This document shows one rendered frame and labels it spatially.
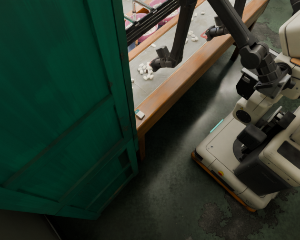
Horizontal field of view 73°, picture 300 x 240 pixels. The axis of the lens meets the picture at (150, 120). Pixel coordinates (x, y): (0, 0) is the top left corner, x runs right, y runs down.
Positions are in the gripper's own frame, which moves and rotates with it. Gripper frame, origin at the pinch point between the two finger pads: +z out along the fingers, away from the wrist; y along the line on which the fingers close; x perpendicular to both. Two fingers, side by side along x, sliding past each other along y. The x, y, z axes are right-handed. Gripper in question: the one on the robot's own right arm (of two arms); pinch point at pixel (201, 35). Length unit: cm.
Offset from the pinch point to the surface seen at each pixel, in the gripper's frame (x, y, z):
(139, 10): -33, -2, 53
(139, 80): 1, 52, 18
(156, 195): 92, 92, 26
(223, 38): 13.2, -18.9, -1.4
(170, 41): -4.6, 7.9, 23.4
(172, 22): -13.3, -7.6, 29.4
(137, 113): 10, 74, 1
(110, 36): -38, 91, -54
